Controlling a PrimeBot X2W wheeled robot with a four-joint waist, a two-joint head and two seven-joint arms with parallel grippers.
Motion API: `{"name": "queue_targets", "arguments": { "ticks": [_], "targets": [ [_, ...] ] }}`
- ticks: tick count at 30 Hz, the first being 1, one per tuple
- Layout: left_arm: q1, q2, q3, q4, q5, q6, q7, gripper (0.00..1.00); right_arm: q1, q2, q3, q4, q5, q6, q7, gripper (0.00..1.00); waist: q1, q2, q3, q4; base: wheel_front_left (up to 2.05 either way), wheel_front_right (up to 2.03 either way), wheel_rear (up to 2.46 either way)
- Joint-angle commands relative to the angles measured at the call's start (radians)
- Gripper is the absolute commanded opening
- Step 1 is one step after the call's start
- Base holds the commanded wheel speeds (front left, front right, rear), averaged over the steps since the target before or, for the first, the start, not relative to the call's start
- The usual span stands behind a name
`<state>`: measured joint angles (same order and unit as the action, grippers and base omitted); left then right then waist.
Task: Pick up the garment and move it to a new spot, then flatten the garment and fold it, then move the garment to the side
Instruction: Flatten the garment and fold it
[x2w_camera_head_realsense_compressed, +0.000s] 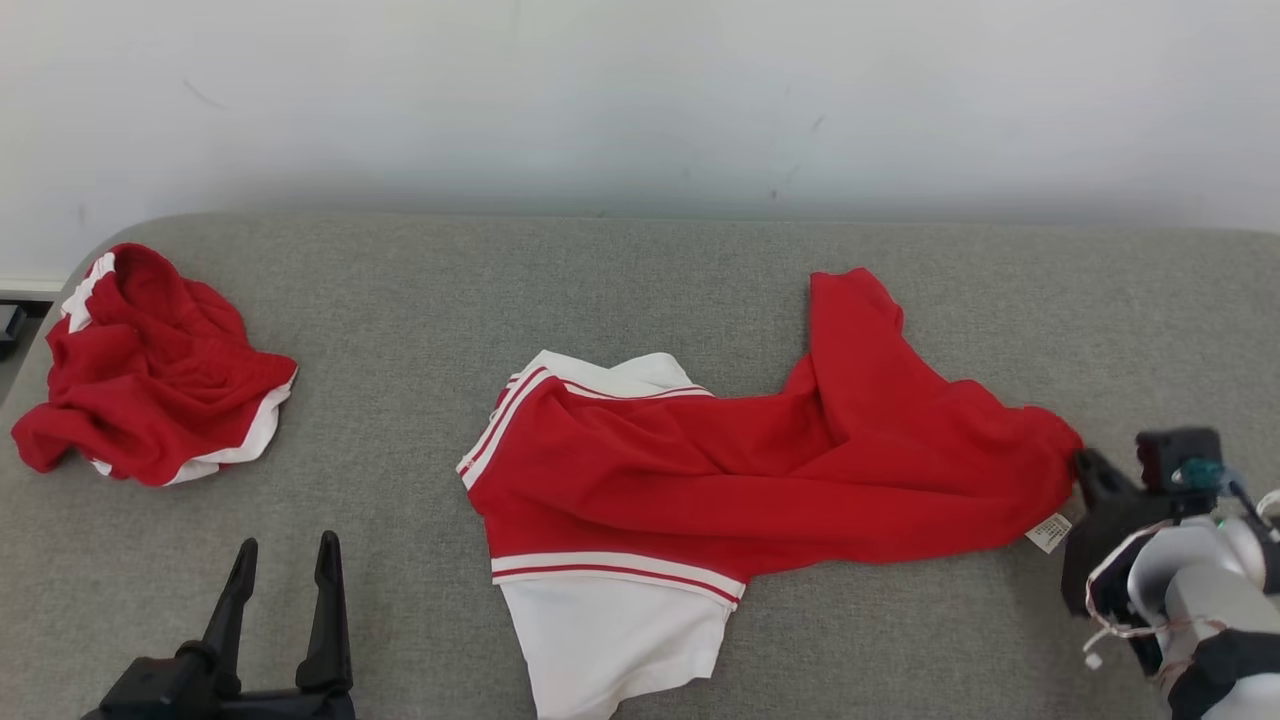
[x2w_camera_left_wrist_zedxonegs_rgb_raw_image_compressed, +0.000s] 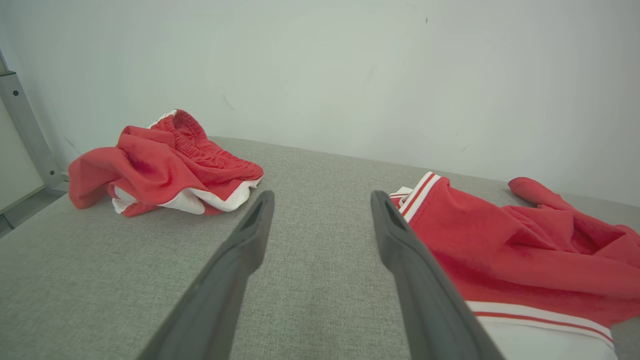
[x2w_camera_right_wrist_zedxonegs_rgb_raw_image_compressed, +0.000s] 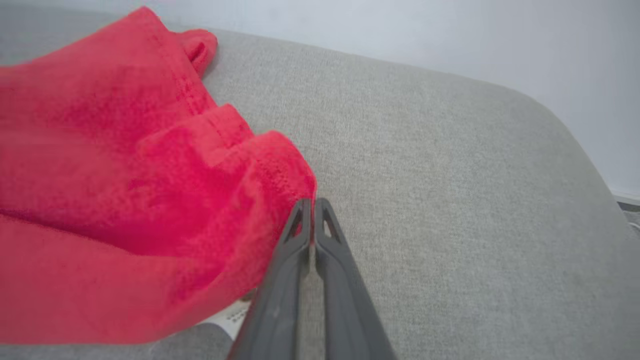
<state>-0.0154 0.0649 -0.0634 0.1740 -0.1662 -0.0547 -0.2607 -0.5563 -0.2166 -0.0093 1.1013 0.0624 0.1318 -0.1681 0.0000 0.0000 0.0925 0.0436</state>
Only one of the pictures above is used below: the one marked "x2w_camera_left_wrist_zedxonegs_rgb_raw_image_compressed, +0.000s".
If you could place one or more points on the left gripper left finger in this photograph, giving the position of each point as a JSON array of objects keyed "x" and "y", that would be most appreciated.
[{"x": 215, "y": 310}]

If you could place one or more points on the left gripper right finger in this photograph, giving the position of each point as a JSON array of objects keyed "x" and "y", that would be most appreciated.
[{"x": 430, "y": 310}]

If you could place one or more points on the red white basketball jersey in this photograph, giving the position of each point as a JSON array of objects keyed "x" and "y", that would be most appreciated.
[{"x": 525, "y": 260}]

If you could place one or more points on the red shorts white trim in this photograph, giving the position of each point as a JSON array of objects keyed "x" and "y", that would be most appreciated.
[{"x": 150, "y": 170}]

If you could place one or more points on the grey metal frame post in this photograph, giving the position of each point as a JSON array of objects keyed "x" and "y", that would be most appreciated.
[{"x": 27, "y": 125}]

